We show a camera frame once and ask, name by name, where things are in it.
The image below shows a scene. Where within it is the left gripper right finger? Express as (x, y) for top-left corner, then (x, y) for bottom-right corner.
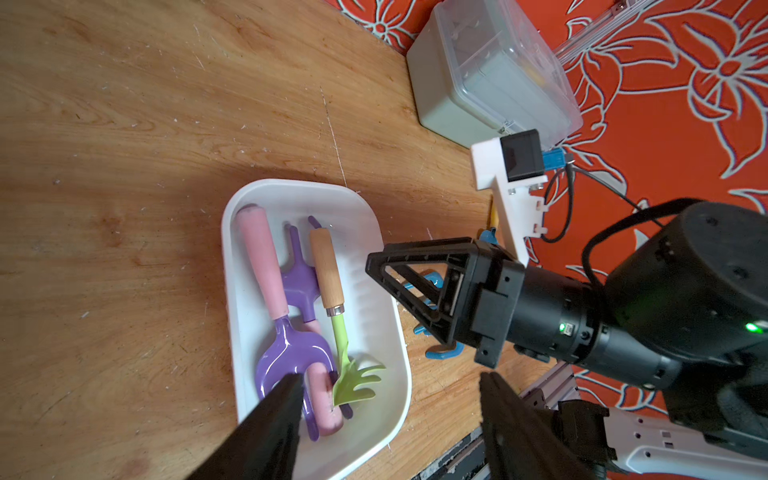
(479, 371), (594, 479)

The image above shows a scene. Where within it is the narrow purple rake pink handle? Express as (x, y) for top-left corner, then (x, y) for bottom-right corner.
(233, 204), (338, 442)

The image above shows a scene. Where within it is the grey lidded plastic toolbox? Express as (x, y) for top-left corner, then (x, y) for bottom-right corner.
(406, 0), (583, 149)

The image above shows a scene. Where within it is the green rake wooden handle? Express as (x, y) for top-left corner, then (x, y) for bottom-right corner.
(309, 227), (386, 406)

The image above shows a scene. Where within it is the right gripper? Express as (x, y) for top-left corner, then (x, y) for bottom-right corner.
(365, 237), (525, 369)

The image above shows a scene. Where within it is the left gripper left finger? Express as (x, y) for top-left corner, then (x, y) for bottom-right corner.
(188, 374), (303, 479)

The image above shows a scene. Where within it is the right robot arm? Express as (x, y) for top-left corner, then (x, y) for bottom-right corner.
(366, 198), (767, 479)

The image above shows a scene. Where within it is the wide purple fork pink handle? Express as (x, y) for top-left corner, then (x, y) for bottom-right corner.
(281, 215), (355, 437)

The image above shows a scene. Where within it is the blue rake yellow handle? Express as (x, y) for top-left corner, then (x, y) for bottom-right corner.
(478, 206), (499, 245)
(401, 268), (466, 361)

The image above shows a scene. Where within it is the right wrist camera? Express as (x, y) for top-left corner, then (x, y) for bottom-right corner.
(470, 129), (567, 265)

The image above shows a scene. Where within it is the white plastic storage box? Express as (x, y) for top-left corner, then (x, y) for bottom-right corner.
(220, 178), (413, 480)

